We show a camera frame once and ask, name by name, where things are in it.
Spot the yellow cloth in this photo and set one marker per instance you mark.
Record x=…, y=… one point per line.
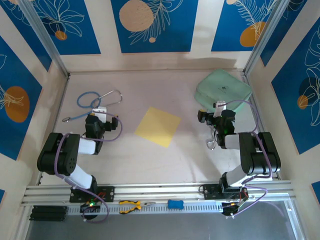
x=157, y=127

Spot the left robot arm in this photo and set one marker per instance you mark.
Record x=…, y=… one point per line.
x=68, y=165

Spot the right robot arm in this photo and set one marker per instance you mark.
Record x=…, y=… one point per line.
x=250, y=155

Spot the metal forceps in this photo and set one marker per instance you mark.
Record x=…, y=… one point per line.
x=211, y=144

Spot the blue stethoscope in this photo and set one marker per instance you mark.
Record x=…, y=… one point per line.
x=66, y=119

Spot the mint green zip case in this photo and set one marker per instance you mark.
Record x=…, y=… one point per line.
x=222, y=85

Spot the small black controller board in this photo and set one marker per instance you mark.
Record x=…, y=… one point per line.
x=235, y=207
x=90, y=205

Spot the yellow black pliers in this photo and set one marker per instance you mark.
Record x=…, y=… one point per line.
x=138, y=205

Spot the blue bone-shaped block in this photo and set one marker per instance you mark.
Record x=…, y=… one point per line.
x=175, y=204

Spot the black stacked bars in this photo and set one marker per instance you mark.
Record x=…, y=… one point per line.
x=48, y=213

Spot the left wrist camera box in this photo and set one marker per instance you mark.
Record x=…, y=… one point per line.
x=100, y=110

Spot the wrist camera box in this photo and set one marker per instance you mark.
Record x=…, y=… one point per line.
x=220, y=105
x=100, y=110

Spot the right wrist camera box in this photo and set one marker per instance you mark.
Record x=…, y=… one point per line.
x=220, y=105

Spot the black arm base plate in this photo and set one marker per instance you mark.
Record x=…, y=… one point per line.
x=210, y=191
x=107, y=193

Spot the aluminium mounting rail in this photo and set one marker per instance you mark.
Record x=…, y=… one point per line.
x=155, y=191

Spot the aluminium frame post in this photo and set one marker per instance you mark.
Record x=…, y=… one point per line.
x=262, y=37
x=47, y=42

